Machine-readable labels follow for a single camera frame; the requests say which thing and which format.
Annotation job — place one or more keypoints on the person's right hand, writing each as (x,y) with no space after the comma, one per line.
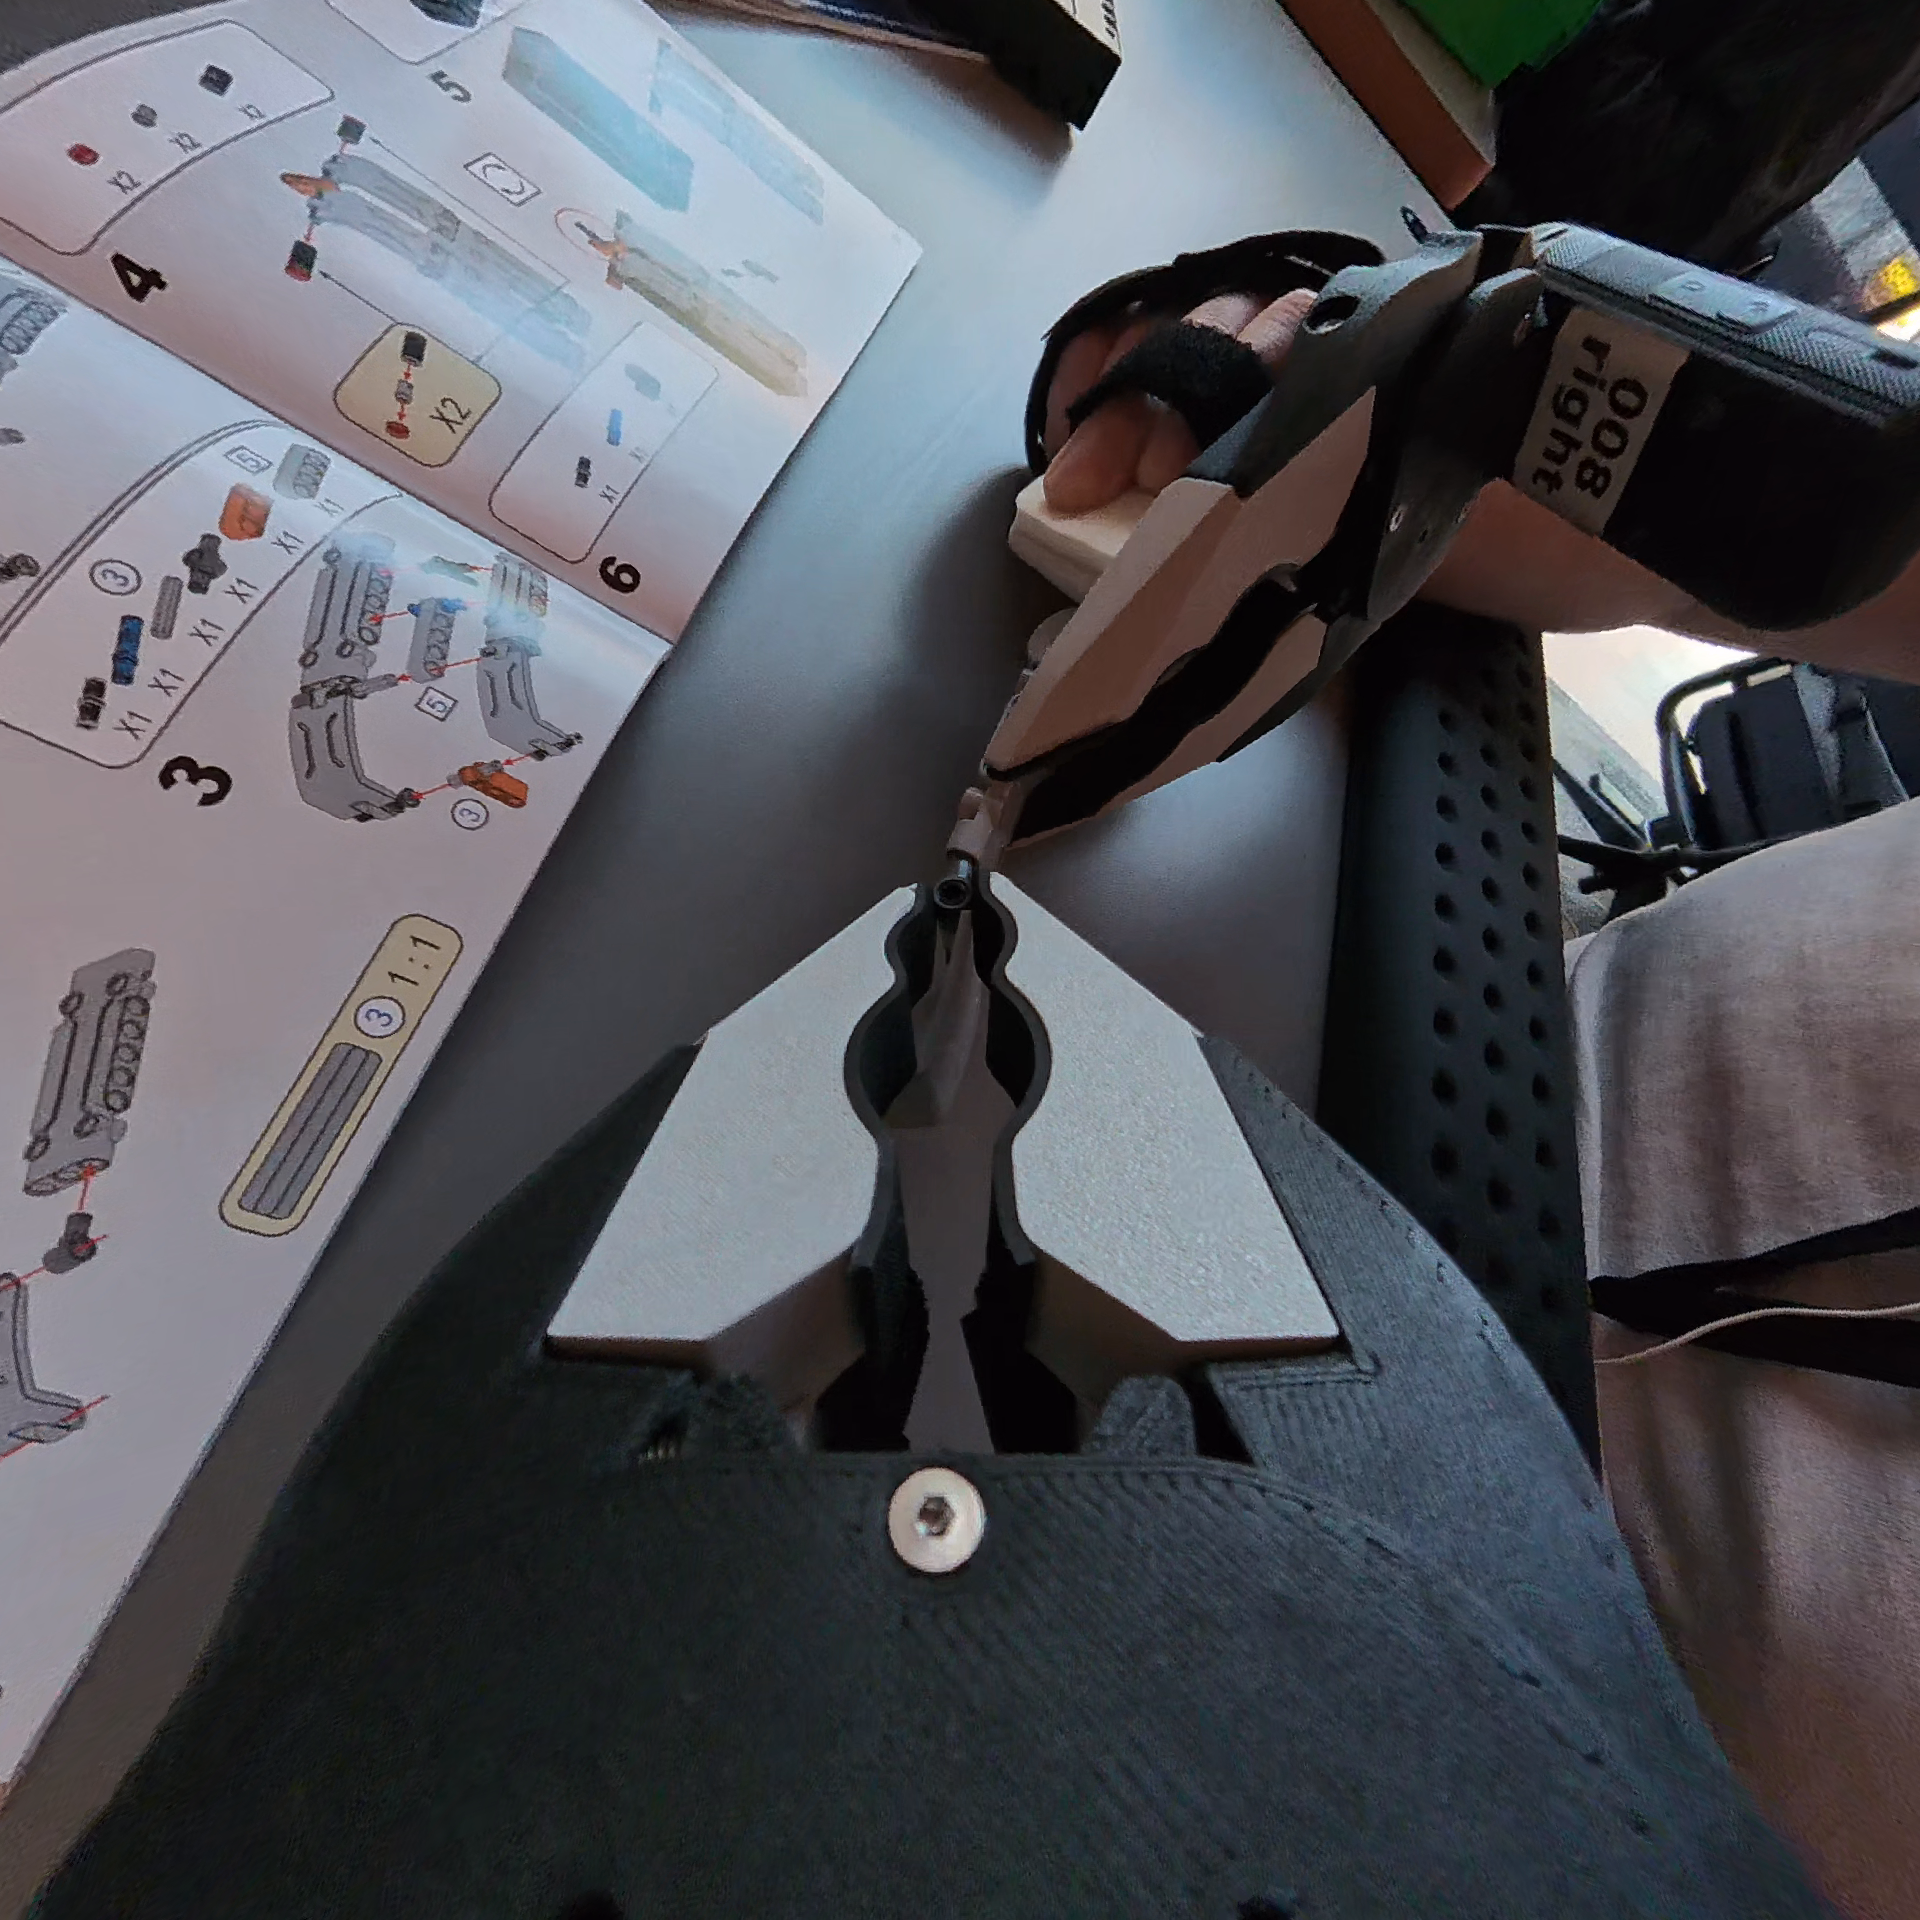
(1109,458)

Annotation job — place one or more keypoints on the person's right forearm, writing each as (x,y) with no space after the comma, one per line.
(1560,579)

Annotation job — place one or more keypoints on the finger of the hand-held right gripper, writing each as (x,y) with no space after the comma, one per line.
(1231,704)
(1184,570)

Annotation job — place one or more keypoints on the grey desk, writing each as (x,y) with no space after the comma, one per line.
(839,599)

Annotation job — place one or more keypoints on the green plastic bin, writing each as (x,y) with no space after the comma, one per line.
(1485,31)

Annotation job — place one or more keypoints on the open instruction booklet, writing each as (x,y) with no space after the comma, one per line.
(225,840)

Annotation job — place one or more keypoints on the grey curved building piece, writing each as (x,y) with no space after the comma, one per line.
(937,1035)

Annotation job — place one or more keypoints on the person's white shirt torso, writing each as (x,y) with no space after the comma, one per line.
(1769,1080)

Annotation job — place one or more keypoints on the black office chair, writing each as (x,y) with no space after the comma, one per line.
(1681,120)

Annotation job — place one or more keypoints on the black perforated panel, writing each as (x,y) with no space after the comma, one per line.
(1440,975)

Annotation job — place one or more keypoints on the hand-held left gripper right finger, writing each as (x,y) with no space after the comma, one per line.
(1156,1200)

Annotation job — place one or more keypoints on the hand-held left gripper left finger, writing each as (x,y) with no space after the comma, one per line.
(720,1200)

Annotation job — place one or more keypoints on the closed colour booklet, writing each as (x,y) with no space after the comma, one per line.
(886,27)

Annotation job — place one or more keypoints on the small black electronic box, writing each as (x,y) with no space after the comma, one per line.
(1049,61)

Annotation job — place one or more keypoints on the black swivel chair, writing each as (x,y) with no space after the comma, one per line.
(1756,751)

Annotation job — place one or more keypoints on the grey holed building beam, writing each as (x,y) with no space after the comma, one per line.
(991,819)

